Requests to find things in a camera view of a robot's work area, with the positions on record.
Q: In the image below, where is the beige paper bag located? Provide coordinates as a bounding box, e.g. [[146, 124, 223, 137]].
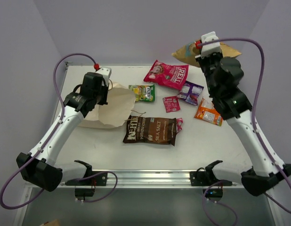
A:
[[79, 81, 136, 129]]

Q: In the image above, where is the purple snack packet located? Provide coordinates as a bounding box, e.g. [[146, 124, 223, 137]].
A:
[[177, 81, 204, 106]]

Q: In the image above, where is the orange snack packet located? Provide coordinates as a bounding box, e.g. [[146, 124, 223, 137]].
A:
[[194, 98, 223, 126]]

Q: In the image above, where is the tan yellow chips bag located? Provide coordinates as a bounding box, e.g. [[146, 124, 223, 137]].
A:
[[172, 42, 241, 68]]

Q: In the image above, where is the pink Real chips bag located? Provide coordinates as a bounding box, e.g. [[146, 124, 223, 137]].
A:
[[143, 60, 189, 90]]

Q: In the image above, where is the green snack packet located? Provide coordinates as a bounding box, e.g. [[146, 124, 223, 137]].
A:
[[128, 85, 155, 103]]

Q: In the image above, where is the red snack packet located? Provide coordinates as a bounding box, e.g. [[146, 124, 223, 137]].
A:
[[176, 118, 183, 134], [162, 96, 180, 113]]

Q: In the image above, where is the brown sea salt chips bag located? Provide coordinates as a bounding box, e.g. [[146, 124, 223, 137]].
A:
[[123, 115, 177, 146]]

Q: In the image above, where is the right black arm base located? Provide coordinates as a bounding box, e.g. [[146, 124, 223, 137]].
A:
[[189, 167, 233, 198]]

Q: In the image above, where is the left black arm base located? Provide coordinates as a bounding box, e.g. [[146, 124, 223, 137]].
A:
[[65, 171, 108, 201]]

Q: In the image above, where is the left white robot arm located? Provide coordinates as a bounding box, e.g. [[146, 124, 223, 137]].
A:
[[16, 67, 112, 192]]

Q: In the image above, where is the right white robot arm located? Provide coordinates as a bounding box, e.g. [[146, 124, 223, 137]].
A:
[[196, 53, 291, 196]]

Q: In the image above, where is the brown cardboard piece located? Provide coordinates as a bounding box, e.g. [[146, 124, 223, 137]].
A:
[[40, 219, 60, 226]]

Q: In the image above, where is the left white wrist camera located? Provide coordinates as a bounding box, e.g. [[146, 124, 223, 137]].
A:
[[96, 66, 112, 87]]

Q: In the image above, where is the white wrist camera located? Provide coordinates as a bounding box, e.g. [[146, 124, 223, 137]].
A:
[[96, 66, 112, 87], [195, 32, 222, 58]]

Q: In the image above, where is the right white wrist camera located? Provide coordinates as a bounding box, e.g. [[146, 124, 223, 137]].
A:
[[195, 32, 222, 58]]

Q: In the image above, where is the aluminium front rail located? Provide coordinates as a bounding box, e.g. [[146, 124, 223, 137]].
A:
[[58, 163, 243, 189]]

